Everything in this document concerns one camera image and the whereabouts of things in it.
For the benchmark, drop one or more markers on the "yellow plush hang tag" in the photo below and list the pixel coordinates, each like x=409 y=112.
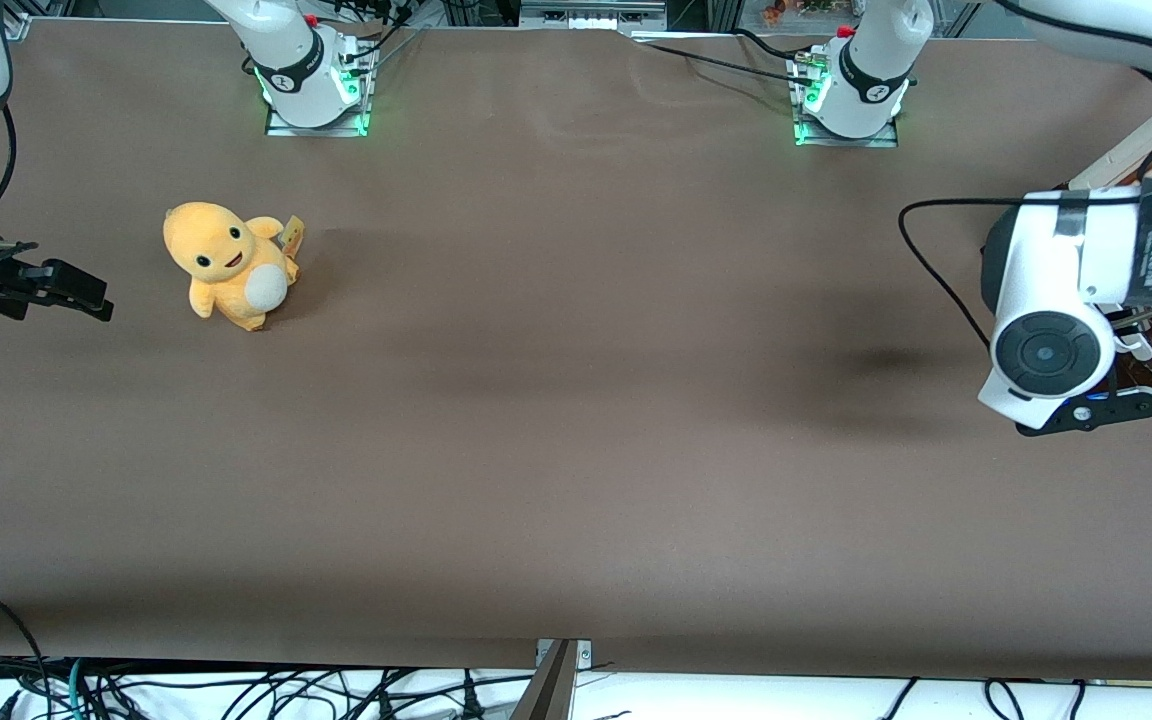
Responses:
x=293 y=233

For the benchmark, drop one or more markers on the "colourful background items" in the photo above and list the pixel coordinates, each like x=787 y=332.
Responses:
x=796 y=10

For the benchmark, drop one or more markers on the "grey power strip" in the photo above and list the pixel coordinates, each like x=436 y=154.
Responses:
x=591 y=14

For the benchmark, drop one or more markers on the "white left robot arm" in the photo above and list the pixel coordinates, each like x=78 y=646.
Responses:
x=1046 y=260

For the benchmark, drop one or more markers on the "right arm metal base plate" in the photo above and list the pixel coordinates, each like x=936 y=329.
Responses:
x=281 y=125

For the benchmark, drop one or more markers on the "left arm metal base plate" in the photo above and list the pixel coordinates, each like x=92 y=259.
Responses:
x=816 y=140

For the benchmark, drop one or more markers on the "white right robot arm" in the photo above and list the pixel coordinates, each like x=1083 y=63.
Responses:
x=286 y=40

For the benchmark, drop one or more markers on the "small aluminium corner bracket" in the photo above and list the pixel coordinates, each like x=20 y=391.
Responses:
x=16 y=25

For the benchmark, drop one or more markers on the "yellow plush toy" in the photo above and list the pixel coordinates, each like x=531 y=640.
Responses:
x=226 y=260

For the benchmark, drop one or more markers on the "cream drawer cabinet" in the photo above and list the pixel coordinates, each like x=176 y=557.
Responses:
x=1131 y=165

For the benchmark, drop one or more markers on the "brown table cover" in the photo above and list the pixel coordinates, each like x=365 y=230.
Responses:
x=576 y=400

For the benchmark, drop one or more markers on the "metal mounting bracket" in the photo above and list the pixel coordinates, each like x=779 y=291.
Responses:
x=556 y=685

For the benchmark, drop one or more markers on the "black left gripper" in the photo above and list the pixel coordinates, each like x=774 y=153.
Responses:
x=1111 y=378

